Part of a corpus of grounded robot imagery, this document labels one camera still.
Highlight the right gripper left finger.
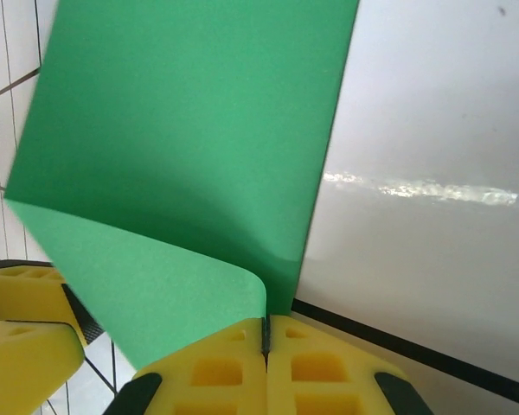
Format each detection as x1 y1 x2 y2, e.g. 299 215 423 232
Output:
107 316 268 415

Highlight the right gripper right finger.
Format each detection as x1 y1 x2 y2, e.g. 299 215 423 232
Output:
262 314 434 415

